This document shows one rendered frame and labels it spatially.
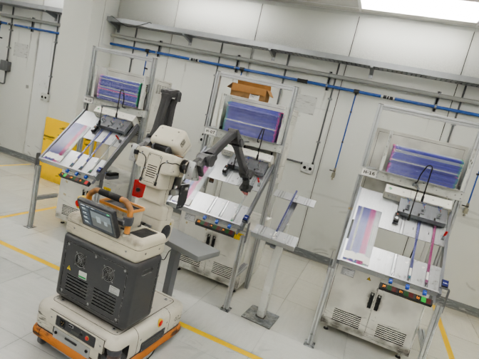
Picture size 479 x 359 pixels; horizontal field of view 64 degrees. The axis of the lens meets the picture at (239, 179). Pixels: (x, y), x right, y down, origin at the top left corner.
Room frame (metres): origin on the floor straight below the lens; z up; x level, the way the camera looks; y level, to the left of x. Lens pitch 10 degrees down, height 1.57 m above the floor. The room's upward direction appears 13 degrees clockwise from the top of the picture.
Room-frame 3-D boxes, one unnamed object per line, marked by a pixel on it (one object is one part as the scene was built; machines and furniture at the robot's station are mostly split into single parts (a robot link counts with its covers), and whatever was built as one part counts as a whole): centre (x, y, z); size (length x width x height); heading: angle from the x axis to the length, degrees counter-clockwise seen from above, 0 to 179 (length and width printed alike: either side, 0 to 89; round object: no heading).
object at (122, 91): (4.08, 1.39, 0.95); 1.35 x 0.82 x 1.90; 161
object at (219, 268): (3.59, 0.02, 0.31); 0.70 x 0.65 x 0.62; 71
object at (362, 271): (2.95, -1.31, 0.65); 1.01 x 0.73 x 1.29; 161
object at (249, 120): (3.46, 0.00, 1.52); 0.51 x 0.13 x 0.27; 71
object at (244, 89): (3.77, 0.01, 1.82); 0.68 x 0.30 x 0.20; 71
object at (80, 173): (3.88, 1.44, 0.66); 1.01 x 0.73 x 1.31; 161
